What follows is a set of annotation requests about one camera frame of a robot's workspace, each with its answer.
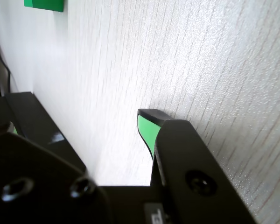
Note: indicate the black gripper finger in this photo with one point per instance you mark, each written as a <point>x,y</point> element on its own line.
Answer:
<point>37,177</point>

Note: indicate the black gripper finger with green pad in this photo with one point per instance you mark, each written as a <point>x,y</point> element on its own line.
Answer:
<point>189,158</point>

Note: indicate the green cube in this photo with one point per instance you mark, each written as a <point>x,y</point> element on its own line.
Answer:
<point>43,3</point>

